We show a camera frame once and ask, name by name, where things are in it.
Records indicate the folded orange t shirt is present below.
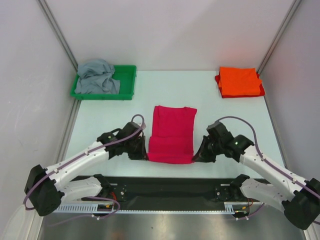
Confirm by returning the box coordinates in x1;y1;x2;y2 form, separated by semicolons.
215;66;265;98

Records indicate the aluminium frame post left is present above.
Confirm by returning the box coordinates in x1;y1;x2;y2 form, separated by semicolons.
36;0;78;71

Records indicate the white slotted cable duct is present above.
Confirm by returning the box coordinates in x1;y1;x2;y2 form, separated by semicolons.
53;202;250;215

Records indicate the aluminium frame post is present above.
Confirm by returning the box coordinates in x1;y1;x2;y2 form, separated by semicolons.
257;0;304;75
36;0;78;71

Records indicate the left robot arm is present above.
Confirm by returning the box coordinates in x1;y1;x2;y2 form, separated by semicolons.
24;132;147;217

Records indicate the aluminium frame post right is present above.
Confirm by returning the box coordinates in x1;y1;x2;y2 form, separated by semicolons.
257;0;304;75

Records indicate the crimson red t shirt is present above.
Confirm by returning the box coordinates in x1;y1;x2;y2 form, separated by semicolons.
147;105;197;165

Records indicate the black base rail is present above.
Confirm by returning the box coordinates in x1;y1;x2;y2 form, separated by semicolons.
72;175;293;212

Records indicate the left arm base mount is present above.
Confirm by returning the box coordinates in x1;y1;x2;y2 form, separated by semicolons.
98;181;128;202

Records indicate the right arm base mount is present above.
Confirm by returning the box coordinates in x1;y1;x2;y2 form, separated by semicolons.
214;184;248;202

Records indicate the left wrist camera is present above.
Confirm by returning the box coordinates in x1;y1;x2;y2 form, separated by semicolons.
119;121;143;138

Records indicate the crumpled grey t shirt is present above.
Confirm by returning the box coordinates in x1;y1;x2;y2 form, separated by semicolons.
74;59;121;95

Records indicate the green plastic bin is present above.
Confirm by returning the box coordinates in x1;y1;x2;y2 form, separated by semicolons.
70;65;137;101

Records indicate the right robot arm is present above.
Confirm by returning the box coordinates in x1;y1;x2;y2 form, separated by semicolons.
192;135;320;230

